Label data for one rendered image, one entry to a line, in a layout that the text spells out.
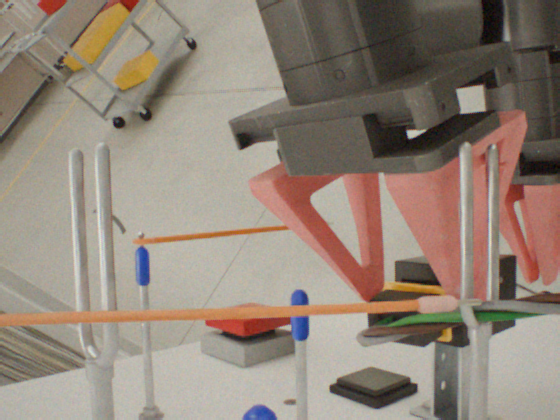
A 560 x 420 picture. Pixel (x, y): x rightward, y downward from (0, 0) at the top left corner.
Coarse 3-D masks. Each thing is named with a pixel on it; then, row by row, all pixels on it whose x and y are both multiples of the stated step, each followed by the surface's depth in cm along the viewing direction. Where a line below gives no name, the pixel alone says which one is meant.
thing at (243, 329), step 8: (248, 304) 46; (256, 304) 46; (208, 320) 44; (216, 320) 43; (224, 320) 42; (232, 320) 41; (240, 320) 41; (248, 320) 41; (256, 320) 41; (264, 320) 42; (272, 320) 42; (280, 320) 43; (288, 320) 44; (224, 328) 42; (232, 328) 41; (240, 328) 41; (248, 328) 41; (256, 328) 41; (264, 328) 42; (272, 328) 42; (232, 336) 43; (240, 336) 42; (248, 336) 42; (256, 336) 43
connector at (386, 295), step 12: (372, 300) 26; (384, 300) 26; (396, 300) 25; (384, 312) 26; (396, 312) 25; (408, 312) 25; (420, 312) 25; (372, 324) 26; (408, 336) 25; (420, 336) 25; (432, 336) 25
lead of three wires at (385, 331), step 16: (384, 320) 25; (400, 320) 19; (416, 320) 18; (432, 320) 18; (448, 320) 17; (480, 320) 17; (496, 320) 17; (368, 336) 21; (384, 336) 20; (400, 336) 19
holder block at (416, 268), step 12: (396, 264) 29; (408, 264) 29; (420, 264) 28; (504, 264) 29; (396, 276) 29; (408, 276) 29; (420, 276) 28; (432, 276) 27; (504, 276) 29; (504, 288) 29; (504, 300) 29; (492, 324) 28; (504, 324) 29; (456, 336) 27
